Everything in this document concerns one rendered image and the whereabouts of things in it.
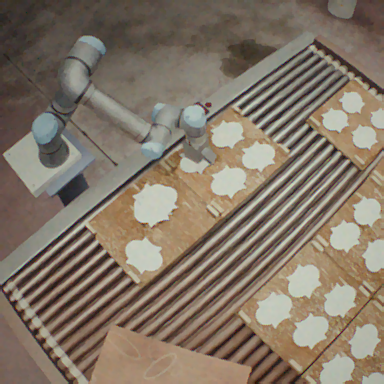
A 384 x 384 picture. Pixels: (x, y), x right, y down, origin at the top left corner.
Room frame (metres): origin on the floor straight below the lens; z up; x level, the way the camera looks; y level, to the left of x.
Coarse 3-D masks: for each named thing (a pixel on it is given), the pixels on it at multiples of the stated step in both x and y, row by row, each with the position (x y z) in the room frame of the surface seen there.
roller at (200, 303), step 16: (336, 176) 0.86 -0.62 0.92; (320, 192) 0.79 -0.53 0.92; (304, 208) 0.72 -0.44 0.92; (288, 224) 0.66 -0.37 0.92; (272, 240) 0.60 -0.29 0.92; (256, 256) 0.54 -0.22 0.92; (240, 272) 0.49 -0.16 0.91; (224, 288) 0.43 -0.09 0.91; (192, 304) 0.38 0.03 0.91; (176, 320) 0.32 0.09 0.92; (160, 336) 0.26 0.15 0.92
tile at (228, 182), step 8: (224, 168) 0.91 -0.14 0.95; (232, 168) 0.91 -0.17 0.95; (216, 176) 0.88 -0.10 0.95; (224, 176) 0.88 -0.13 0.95; (232, 176) 0.88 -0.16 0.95; (240, 176) 0.87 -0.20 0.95; (216, 184) 0.85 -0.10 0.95; (224, 184) 0.84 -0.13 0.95; (232, 184) 0.84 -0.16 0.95; (240, 184) 0.84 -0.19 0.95; (216, 192) 0.81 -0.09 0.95; (224, 192) 0.81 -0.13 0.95; (232, 192) 0.81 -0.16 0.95
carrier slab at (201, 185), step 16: (208, 128) 1.12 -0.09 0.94; (256, 128) 1.11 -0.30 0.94; (240, 144) 1.03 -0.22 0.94; (272, 144) 1.02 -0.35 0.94; (176, 160) 0.97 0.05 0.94; (224, 160) 0.96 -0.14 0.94; (240, 160) 0.95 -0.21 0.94; (192, 176) 0.89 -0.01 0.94; (208, 176) 0.89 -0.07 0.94; (256, 176) 0.87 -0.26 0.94; (208, 192) 0.82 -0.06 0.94; (240, 192) 0.81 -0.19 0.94; (224, 208) 0.74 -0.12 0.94
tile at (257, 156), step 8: (256, 144) 1.02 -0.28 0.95; (264, 144) 1.02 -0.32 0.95; (248, 152) 0.98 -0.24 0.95; (256, 152) 0.98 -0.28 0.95; (264, 152) 0.98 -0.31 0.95; (272, 152) 0.98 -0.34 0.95; (248, 160) 0.94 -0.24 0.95; (256, 160) 0.94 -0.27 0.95; (264, 160) 0.94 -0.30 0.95; (272, 160) 0.94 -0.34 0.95; (248, 168) 0.91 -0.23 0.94; (256, 168) 0.91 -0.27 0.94
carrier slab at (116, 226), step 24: (192, 192) 0.82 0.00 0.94; (96, 216) 0.75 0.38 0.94; (120, 216) 0.74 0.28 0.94; (168, 216) 0.73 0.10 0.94; (192, 216) 0.72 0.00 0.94; (120, 240) 0.64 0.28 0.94; (168, 240) 0.63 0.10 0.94; (192, 240) 0.62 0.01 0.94; (120, 264) 0.54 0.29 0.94; (168, 264) 0.53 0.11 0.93
